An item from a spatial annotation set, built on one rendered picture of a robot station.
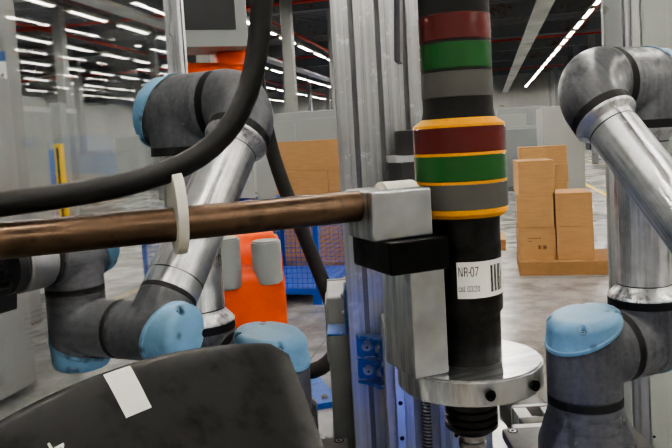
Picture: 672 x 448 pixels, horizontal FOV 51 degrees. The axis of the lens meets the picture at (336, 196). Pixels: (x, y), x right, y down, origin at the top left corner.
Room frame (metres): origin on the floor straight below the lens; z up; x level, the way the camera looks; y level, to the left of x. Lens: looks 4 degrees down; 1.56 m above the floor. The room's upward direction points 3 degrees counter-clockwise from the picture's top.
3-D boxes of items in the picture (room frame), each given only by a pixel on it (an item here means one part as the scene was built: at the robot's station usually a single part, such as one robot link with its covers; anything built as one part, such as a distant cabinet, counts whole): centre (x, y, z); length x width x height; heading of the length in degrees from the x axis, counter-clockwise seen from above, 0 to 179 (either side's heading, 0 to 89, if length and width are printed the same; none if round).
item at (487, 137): (0.34, -0.06, 1.56); 0.04 x 0.04 x 0.01
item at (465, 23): (0.34, -0.06, 1.61); 0.03 x 0.03 x 0.01
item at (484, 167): (0.34, -0.06, 1.54); 0.04 x 0.04 x 0.01
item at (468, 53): (0.34, -0.06, 1.60); 0.03 x 0.03 x 0.01
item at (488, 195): (0.34, -0.06, 1.53); 0.04 x 0.04 x 0.01
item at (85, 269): (0.92, 0.35, 1.43); 0.11 x 0.08 x 0.09; 154
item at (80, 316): (0.91, 0.34, 1.34); 0.11 x 0.08 x 0.11; 64
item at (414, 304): (0.33, -0.05, 1.49); 0.09 x 0.07 x 0.10; 113
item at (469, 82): (0.34, -0.06, 1.58); 0.03 x 0.03 x 0.01
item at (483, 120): (0.34, -0.06, 1.54); 0.04 x 0.04 x 0.05
